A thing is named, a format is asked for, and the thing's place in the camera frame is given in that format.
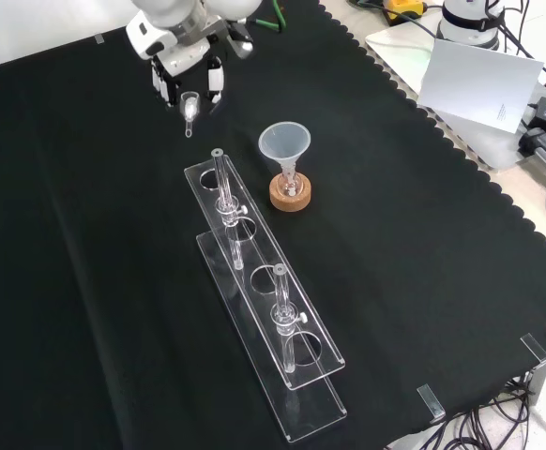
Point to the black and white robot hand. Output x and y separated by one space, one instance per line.
160 40

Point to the white card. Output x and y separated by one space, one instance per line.
479 84

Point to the yellow stop button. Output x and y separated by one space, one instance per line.
406 7

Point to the small round-bottom glass flask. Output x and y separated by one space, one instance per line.
290 185

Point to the pale base board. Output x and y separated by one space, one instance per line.
395 51

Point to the black bench cloth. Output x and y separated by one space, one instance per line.
66 234

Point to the clear acrylic funnel stand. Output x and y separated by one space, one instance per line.
301 412

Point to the clear plastic funnel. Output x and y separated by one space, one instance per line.
277 140

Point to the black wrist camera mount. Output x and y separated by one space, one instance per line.
241 44

